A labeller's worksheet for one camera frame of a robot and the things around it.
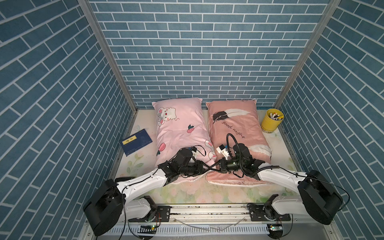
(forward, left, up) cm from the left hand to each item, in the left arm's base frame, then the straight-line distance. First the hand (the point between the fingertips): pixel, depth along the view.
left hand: (212, 172), depth 76 cm
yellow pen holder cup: (+34, -41, +3) cm, 53 cm away
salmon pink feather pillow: (+38, -20, -4) cm, 43 cm away
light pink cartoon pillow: (+34, +19, -2) cm, 39 cm away
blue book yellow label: (+25, +50, -11) cm, 57 cm away
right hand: (+1, 0, 0) cm, 1 cm away
